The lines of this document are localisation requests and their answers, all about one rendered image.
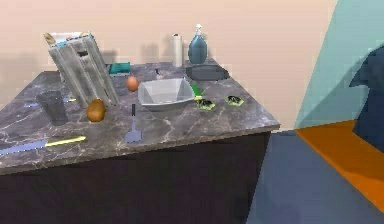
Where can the grey glass mixing bowl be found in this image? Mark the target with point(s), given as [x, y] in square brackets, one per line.
[164, 94]

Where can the blue soap dispenser bottle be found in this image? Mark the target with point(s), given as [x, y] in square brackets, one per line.
[197, 49]

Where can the white paper towel roll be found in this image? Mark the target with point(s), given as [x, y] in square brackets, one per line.
[177, 50]

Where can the brown egg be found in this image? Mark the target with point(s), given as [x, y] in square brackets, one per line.
[132, 83]

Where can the dark cabinet with marble top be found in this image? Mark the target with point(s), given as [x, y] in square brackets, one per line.
[160, 173]

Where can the teal sponge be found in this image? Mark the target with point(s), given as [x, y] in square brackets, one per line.
[119, 68]

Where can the brown potato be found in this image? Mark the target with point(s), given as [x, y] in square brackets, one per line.
[96, 110]

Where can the dark grey cup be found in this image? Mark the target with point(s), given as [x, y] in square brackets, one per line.
[53, 106]

